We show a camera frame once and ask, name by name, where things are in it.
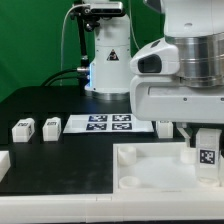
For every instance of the grey camera on stand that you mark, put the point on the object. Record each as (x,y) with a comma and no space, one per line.
(106,8)

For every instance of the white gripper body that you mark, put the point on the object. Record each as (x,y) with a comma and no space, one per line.
(179,80)

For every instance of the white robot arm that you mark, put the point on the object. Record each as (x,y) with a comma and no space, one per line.
(110,72)

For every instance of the white front fence wall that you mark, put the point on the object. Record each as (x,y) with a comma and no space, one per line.
(112,208)

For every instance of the white sheet with tags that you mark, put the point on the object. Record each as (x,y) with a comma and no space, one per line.
(106,123)

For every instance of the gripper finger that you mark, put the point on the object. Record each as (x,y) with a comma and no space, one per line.
(185,131)

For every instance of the white square tabletop part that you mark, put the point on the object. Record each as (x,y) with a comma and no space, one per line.
(157,167)

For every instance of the white left fence block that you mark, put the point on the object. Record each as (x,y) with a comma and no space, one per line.
(5,163)

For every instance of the black camera stand pole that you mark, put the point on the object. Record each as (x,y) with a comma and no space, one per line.
(76,14)

